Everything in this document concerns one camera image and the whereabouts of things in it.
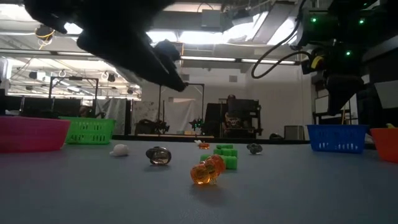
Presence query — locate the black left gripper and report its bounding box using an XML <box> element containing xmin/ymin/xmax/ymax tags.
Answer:
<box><xmin>73</xmin><ymin>0</ymin><xmax>189</xmax><ymax>93</ymax></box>

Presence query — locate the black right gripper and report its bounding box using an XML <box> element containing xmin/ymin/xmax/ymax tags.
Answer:
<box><xmin>300</xmin><ymin>43</ymin><xmax>366</xmax><ymax>116</ymax></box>

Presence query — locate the blue plastic basket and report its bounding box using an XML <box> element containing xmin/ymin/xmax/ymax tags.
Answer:
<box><xmin>307</xmin><ymin>124</ymin><xmax>369</xmax><ymax>154</ymax></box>

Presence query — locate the white hanging cloth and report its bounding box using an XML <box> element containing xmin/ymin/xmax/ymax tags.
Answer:
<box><xmin>163</xmin><ymin>98</ymin><xmax>203</xmax><ymax>134</ymax></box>

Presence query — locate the grey box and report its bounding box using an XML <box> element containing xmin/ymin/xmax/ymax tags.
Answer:
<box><xmin>284</xmin><ymin>124</ymin><xmax>305</xmax><ymax>141</ymax></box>

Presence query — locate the grey hanging cloth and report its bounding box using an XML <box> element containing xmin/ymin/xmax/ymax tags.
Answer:
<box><xmin>95</xmin><ymin>98</ymin><xmax>127</xmax><ymax>135</ymax></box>

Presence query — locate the orange plastic bowl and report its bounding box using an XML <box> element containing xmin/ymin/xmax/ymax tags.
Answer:
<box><xmin>369</xmin><ymin>127</ymin><xmax>398</xmax><ymax>164</ymax></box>

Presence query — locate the long ceiling light strip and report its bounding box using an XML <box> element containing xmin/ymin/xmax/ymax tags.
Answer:
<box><xmin>180</xmin><ymin>53</ymin><xmax>296</xmax><ymax>65</ymax></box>

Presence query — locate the black equipment cart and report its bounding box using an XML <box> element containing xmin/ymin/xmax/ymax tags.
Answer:
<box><xmin>201</xmin><ymin>98</ymin><xmax>264</xmax><ymax>139</ymax></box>

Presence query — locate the green plastic basket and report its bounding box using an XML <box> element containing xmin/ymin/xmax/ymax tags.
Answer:
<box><xmin>59</xmin><ymin>116</ymin><xmax>116</xmax><ymax>146</ymax></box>

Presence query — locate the black monitor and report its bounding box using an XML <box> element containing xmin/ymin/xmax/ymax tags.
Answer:
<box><xmin>22</xmin><ymin>97</ymin><xmax>52</xmax><ymax>118</ymax></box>
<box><xmin>52</xmin><ymin>98</ymin><xmax>83</xmax><ymax>118</ymax></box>

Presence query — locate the green block toy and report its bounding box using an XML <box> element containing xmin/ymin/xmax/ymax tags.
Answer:
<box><xmin>200</xmin><ymin>154</ymin><xmax>239</xmax><ymax>170</ymax></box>

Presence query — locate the pink plastic bowl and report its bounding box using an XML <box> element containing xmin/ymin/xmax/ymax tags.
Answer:
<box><xmin>0</xmin><ymin>115</ymin><xmax>72</xmax><ymax>154</ymax></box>

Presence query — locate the black gantry frame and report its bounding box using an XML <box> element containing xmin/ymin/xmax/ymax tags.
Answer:
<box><xmin>157</xmin><ymin>82</ymin><xmax>205</xmax><ymax>134</ymax></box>

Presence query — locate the black aluminium table frame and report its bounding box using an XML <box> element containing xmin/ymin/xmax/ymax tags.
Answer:
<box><xmin>111</xmin><ymin>136</ymin><xmax>312</xmax><ymax>144</ymax></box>

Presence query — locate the black and yellow cable reel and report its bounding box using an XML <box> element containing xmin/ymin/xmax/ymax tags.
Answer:
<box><xmin>34</xmin><ymin>24</ymin><xmax>55</xmax><ymax>41</ymax></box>

